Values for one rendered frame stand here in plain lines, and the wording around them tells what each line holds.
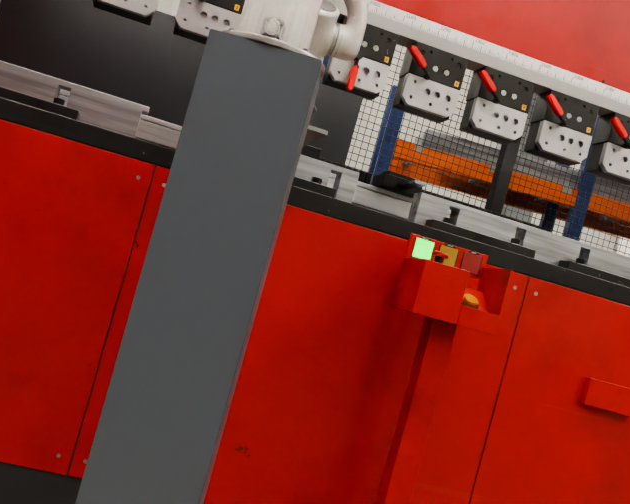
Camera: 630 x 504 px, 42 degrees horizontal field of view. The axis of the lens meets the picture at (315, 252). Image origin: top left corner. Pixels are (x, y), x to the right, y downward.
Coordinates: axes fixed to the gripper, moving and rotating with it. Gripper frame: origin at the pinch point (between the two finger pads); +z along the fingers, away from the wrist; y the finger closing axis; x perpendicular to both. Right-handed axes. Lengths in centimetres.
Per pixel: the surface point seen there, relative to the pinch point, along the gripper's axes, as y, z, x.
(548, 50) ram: -65, -27, -32
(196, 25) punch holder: 25.5, -10.8, -13.2
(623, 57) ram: -87, -31, -36
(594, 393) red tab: -97, 30, 33
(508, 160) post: -94, 34, -80
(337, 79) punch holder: -11.7, -8.9, -13.1
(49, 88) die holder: 54, 9, 3
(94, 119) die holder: 42.4, 11.8, 5.0
